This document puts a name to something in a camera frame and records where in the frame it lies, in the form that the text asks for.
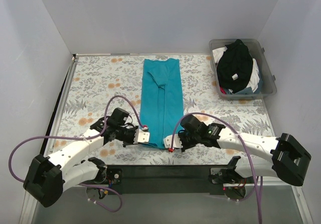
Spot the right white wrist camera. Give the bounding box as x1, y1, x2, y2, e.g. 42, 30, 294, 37
163, 134, 183, 150

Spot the clear plastic storage bin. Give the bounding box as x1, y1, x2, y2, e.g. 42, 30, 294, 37
209, 38, 277, 100

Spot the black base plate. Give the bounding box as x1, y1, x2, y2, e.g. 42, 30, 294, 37
84, 165, 228, 195

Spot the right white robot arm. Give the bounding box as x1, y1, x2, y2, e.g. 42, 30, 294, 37
178, 115, 311, 186

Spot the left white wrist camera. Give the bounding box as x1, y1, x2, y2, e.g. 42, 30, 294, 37
133, 129, 150, 144

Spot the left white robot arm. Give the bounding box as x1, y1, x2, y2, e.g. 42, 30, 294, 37
23, 108, 144, 207

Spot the grey blue garment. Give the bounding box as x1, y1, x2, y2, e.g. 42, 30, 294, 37
236, 64, 263, 94

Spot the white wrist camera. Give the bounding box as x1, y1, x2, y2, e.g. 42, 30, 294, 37
133, 129, 150, 144
163, 134, 183, 150

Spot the floral patterned table mat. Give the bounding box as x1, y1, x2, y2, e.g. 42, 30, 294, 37
49, 53, 286, 166

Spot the teal t shirt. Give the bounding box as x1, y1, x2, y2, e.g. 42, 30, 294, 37
140, 58, 184, 149

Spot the white garment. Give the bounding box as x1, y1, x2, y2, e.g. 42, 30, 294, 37
212, 41, 260, 94

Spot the black t shirt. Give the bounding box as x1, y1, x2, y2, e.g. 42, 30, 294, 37
217, 39, 253, 93

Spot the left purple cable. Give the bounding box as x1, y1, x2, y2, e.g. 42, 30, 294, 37
9, 95, 147, 212

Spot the aluminium frame rail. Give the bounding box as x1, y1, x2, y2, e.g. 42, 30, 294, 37
19, 165, 313, 224

